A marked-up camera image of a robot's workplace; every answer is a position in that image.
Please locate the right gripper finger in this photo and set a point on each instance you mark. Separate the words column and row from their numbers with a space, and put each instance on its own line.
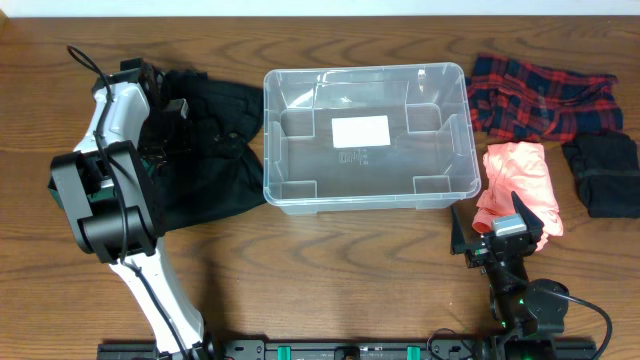
column 532, row 222
column 458, row 239

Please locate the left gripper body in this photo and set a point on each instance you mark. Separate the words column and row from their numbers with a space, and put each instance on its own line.
column 160, row 117

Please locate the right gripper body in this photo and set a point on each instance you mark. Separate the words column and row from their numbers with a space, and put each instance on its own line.
column 480, row 253

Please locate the pink folded garment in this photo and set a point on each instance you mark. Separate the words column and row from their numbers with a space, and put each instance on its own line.
column 518, row 167

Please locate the green folded garment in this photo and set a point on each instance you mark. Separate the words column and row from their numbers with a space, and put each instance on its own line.
column 101, row 194

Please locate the black folded garment right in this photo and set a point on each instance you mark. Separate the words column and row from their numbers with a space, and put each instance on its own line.
column 605, row 168

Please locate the red plaid shirt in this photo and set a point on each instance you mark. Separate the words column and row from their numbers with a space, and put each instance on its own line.
column 520, row 101

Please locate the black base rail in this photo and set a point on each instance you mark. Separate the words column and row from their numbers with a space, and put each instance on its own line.
column 439, row 348

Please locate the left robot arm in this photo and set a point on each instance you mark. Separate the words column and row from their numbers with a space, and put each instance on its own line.
column 115, row 213

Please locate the large black garment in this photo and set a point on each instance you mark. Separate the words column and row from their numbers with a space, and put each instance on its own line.
column 198, row 148

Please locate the clear plastic storage bin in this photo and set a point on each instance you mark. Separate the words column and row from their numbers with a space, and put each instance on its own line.
column 431, row 162

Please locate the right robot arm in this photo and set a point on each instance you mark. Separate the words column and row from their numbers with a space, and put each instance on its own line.
column 531, row 311

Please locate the white label in bin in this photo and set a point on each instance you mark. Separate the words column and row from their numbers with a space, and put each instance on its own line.
column 355, row 132

